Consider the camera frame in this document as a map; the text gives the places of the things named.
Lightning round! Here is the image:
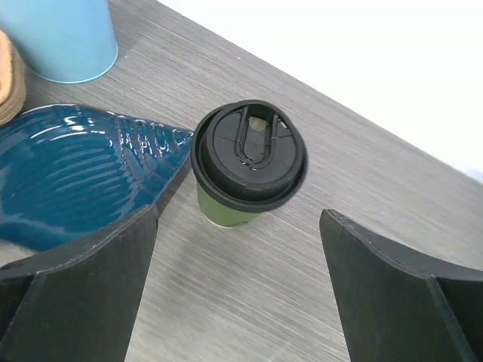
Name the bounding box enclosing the green paper cup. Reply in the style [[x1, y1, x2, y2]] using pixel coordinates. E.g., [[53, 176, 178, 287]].
[[196, 176, 263, 228]]

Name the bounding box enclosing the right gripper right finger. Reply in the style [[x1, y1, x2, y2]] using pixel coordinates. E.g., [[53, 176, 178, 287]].
[[319, 209, 482, 362]]

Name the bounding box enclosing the blue straw holder cup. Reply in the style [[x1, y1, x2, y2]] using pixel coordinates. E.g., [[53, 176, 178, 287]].
[[1, 0, 118, 84]]

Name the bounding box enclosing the black coffee lid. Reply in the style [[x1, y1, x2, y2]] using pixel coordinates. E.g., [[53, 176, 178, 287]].
[[190, 100, 309, 213]]

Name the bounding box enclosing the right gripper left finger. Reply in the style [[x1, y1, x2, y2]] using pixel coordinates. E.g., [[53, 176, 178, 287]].
[[1, 205, 158, 361]]

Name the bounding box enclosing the cardboard cup carrier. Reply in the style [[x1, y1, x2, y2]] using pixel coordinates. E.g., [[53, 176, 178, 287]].
[[0, 31, 26, 125]]

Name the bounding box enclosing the blue plastic dish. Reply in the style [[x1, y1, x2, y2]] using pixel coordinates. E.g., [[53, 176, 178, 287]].
[[1, 103, 193, 251]]

